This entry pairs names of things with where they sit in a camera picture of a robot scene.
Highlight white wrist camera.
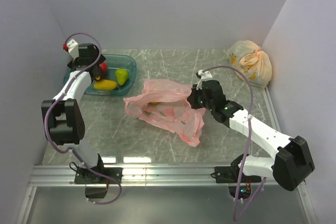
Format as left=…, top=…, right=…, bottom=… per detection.
left=63, top=39, right=79, bottom=59
left=196, top=70, right=213, bottom=90

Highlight red apple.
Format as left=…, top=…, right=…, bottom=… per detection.
left=100, top=62, right=108, bottom=74

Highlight purple cable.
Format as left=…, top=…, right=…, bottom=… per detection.
left=203, top=66, right=267, bottom=222
left=43, top=33, right=123, bottom=205

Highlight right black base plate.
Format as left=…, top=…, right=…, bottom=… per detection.
left=209, top=165, right=253, bottom=184

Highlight yellow fruit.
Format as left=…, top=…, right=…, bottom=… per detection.
left=93, top=79, right=118, bottom=91

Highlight aluminium mounting rail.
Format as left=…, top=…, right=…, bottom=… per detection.
left=28, top=165, right=307, bottom=188

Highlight teal transparent plastic basin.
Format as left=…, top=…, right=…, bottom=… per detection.
left=63, top=53, right=138, bottom=97

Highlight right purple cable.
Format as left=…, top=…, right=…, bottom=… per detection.
left=203, top=66, right=267, bottom=222

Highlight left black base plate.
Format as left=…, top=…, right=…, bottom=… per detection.
left=74, top=167, right=122, bottom=185

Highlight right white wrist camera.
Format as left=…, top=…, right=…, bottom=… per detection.
left=196, top=70, right=213, bottom=90

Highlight green pear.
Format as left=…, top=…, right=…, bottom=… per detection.
left=114, top=69, right=129, bottom=86

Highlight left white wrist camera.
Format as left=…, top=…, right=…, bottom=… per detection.
left=63, top=39, right=79, bottom=59

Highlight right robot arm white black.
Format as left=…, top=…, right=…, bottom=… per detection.
left=187, top=80, right=315, bottom=191

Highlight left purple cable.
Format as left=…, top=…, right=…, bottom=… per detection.
left=43, top=33, right=123, bottom=205

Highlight pink plastic bag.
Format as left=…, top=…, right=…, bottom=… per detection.
left=123, top=79, right=206, bottom=147

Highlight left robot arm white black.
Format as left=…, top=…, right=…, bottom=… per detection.
left=41, top=40, right=106, bottom=184

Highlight black box under rail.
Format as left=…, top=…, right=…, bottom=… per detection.
left=85, top=187, right=108, bottom=199

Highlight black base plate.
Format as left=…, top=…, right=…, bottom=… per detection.
left=74, top=167, right=122, bottom=185
left=209, top=165, right=253, bottom=184

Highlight orange knotted plastic bag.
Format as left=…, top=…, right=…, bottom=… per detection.
left=226, top=40, right=272, bottom=89

